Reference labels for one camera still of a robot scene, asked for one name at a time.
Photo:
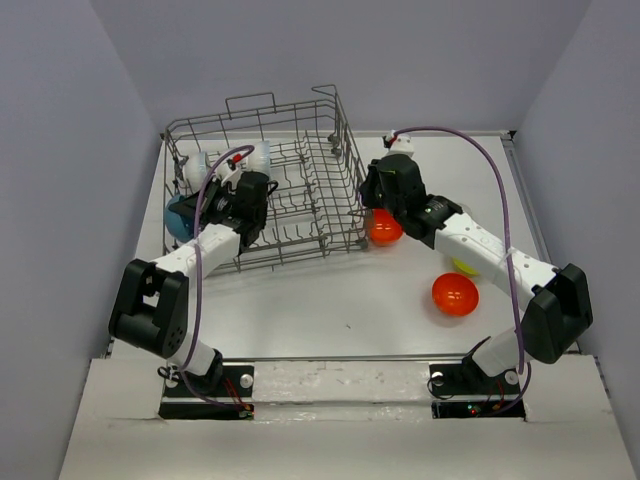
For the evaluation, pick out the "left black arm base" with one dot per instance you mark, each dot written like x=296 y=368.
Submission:
x=225 y=397

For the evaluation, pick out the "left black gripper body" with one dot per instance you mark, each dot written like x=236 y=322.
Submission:
x=224 y=201

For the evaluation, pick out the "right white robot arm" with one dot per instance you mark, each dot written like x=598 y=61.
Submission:
x=553 y=303

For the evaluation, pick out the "grey wire dish rack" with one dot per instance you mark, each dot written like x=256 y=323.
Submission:
x=316 y=210

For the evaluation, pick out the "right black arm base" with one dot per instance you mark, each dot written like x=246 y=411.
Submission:
x=456 y=397

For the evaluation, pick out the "blue bowl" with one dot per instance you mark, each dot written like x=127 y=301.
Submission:
x=179 y=226

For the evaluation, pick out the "lime green bowl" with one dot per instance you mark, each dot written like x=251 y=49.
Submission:
x=464 y=268

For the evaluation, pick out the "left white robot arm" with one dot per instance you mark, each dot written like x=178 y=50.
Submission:
x=155 y=298

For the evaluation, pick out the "orange bowl left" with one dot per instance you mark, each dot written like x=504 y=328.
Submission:
x=383 y=229

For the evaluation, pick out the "orange bowl right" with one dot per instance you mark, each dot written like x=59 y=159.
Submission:
x=455 y=294

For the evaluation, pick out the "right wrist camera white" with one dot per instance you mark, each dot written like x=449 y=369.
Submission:
x=398 y=144

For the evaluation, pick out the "white square dish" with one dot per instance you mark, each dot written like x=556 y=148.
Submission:
x=467 y=209

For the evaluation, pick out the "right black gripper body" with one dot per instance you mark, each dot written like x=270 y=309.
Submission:
x=376 y=196

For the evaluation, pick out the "orange bowl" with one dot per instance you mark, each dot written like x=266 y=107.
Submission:
x=383 y=229
x=455 y=294

